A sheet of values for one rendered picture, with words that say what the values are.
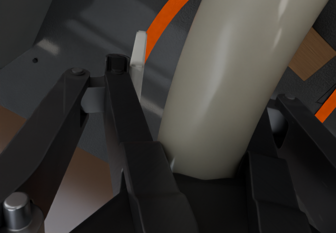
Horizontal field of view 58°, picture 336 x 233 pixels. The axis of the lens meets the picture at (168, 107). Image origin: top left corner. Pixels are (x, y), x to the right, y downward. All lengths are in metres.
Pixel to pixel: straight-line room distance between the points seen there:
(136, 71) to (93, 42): 0.92
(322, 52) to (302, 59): 0.06
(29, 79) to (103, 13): 0.38
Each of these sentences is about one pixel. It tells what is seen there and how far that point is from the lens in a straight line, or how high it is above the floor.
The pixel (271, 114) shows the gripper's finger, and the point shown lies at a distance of 0.16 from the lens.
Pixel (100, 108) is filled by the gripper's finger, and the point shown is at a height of 0.87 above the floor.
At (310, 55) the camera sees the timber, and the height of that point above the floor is 0.14.
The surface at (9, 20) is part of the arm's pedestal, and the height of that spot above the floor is 0.28.
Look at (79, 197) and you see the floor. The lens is 1.52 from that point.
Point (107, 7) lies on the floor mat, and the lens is 1.04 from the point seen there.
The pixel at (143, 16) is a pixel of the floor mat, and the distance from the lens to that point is 1.02.
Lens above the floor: 1.00
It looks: 61 degrees down
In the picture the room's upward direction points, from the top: 174 degrees counter-clockwise
